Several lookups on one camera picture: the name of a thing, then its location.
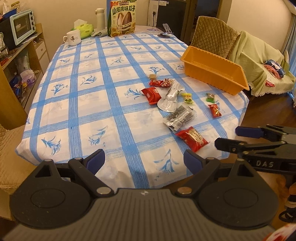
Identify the small red candy packet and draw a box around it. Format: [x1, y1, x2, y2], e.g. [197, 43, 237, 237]
[208, 104, 222, 118]

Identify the red date snack packet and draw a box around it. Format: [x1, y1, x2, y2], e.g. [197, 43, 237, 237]
[176, 126, 209, 153]

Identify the clear black seed packet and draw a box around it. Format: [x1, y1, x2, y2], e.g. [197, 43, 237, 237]
[163, 105, 196, 133]

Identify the yellow green candy packet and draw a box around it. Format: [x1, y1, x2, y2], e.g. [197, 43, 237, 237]
[181, 93, 194, 104]

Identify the silver foil pouch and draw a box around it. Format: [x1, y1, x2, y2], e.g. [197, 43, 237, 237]
[157, 82, 185, 113]

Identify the red patterned candy packet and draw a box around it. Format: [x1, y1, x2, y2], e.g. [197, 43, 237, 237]
[160, 78, 174, 88]

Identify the red snack pack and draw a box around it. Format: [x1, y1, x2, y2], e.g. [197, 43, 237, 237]
[141, 87, 162, 105]

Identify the red shiny candy packet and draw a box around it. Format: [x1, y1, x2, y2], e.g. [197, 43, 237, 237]
[149, 79, 164, 87]

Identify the brown cookie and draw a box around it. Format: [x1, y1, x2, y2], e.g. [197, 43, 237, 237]
[149, 74, 157, 80]

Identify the person right hand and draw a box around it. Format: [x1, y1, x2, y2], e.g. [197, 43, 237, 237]
[276, 176, 296, 223]

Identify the orange plastic basket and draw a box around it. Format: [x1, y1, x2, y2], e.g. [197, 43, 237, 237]
[181, 46, 249, 95]

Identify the green covered sofa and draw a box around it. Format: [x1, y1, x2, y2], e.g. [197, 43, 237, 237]
[229, 31, 295, 97]

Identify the blue patterned cushion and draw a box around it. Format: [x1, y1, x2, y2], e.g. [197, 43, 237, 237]
[263, 59, 285, 79]

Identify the blue white checkered tablecloth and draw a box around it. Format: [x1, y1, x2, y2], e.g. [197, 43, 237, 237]
[16, 33, 248, 189]

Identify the blue curtain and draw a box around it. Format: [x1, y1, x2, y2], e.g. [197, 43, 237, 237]
[282, 14, 296, 76]

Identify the quilted tan chair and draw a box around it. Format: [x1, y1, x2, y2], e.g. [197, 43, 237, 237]
[191, 16, 240, 60]

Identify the wooden shelf unit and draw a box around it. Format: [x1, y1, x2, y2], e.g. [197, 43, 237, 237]
[1, 23, 50, 130]

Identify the white mug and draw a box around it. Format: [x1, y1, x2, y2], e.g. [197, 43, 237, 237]
[63, 30, 81, 46]

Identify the phone stand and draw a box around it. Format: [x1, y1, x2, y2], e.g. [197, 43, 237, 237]
[158, 23, 173, 39]

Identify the green tissue pack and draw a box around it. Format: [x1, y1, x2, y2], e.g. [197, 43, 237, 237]
[72, 19, 94, 39]

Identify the black cabinet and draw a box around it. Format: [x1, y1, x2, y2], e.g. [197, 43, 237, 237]
[147, 1, 192, 39]

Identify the white thermos bottle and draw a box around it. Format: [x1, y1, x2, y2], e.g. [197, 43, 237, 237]
[91, 8, 107, 37]

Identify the sunflower seed box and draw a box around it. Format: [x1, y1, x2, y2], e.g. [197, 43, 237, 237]
[107, 1, 137, 37]

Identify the light blue toaster oven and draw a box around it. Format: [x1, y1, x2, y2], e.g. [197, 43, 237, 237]
[1, 9, 36, 51]

